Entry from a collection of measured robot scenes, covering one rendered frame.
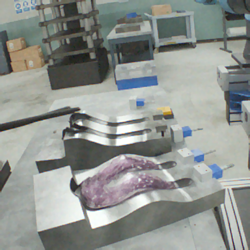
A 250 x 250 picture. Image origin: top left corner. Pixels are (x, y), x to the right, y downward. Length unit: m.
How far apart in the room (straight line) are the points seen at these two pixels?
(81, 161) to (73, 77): 4.11
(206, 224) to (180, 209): 0.08
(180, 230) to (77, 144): 0.48
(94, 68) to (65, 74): 0.52
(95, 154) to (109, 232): 0.38
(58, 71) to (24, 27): 3.15
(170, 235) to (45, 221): 0.32
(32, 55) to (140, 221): 7.12
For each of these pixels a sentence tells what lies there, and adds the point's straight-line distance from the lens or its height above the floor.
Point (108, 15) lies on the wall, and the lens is 7.52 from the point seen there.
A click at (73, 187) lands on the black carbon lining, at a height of 0.89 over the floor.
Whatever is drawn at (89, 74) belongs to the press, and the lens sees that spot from 5.06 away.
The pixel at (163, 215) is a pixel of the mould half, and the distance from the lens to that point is 0.78.
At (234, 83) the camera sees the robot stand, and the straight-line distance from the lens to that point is 1.39.
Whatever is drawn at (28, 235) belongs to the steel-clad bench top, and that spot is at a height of 0.80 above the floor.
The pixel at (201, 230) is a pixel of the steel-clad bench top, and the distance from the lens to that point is 0.79.
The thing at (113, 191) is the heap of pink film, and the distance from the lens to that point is 0.79.
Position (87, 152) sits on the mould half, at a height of 0.87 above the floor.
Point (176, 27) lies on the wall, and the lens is 7.55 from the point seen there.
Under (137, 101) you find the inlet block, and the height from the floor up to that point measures 0.84.
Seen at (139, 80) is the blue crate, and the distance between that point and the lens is 4.30.
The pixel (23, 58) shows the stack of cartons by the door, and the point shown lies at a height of 0.31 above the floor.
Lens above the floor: 1.37
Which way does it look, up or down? 25 degrees down
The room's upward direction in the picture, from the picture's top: 9 degrees counter-clockwise
